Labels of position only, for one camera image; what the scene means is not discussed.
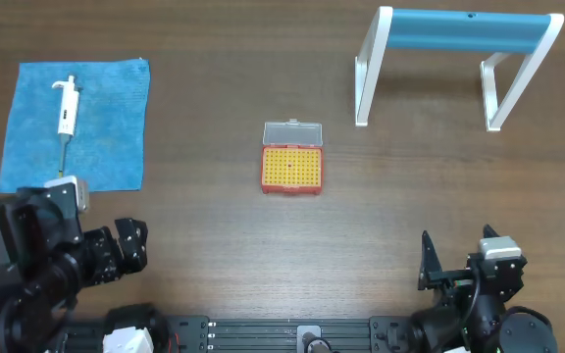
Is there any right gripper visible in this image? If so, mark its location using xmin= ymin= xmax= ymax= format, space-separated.
xmin=418 ymin=224 xmax=529 ymax=301

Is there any white pipette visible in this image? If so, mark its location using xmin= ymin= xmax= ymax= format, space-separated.
xmin=50 ymin=75 xmax=81 ymax=178

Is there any red and yellow tip box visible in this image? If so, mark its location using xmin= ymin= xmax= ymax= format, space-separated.
xmin=260 ymin=118 xmax=325 ymax=196

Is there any white and blue stand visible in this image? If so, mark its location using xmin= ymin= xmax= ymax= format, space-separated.
xmin=354 ymin=5 xmax=565 ymax=132

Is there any blue cloth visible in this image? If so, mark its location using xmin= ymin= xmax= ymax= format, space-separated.
xmin=0 ymin=58 xmax=152 ymax=194

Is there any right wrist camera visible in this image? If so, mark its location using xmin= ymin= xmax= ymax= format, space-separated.
xmin=478 ymin=235 xmax=523 ymax=261

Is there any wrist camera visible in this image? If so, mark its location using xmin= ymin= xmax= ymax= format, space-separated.
xmin=44 ymin=175 xmax=90 ymax=214
xmin=478 ymin=235 xmax=523 ymax=261

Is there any black cable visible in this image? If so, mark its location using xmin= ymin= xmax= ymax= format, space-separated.
xmin=460 ymin=272 xmax=484 ymax=339

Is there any mounting rail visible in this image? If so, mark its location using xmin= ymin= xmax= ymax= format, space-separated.
xmin=66 ymin=316 xmax=414 ymax=353

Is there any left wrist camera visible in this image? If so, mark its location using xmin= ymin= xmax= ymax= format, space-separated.
xmin=44 ymin=175 xmax=90 ymax=214

